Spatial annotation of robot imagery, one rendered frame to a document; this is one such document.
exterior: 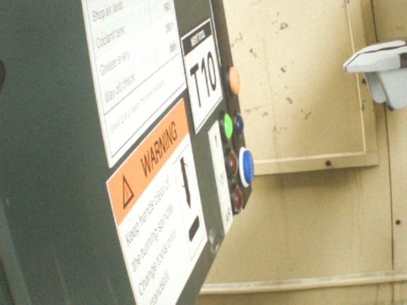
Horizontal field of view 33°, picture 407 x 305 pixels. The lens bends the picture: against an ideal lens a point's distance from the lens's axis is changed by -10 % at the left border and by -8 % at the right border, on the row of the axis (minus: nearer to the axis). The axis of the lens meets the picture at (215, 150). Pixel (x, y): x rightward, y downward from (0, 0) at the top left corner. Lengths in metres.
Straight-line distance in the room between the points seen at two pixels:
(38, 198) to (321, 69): 1.10
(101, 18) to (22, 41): 0.09
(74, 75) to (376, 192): 1.15
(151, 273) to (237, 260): 1.12
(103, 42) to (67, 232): 0.11
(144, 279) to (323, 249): 1.11
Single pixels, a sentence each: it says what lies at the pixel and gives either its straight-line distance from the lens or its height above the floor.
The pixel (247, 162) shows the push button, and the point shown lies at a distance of 0.65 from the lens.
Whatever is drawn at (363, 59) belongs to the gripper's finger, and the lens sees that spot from 0.68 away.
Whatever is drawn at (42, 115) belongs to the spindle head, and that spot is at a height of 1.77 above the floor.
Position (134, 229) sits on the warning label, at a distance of 0.38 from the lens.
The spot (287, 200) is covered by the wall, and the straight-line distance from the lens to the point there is 1.45.
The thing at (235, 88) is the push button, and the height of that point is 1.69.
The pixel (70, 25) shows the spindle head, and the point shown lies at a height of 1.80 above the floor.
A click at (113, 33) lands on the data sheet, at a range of 0.38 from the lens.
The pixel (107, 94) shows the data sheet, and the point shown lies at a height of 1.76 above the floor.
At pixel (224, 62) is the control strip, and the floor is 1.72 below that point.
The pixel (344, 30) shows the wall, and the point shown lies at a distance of 1.34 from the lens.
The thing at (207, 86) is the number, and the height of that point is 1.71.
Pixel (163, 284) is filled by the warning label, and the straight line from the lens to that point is 0.42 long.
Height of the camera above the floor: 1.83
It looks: 17 degrees down
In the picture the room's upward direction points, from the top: 9 degrees counter-clockwise
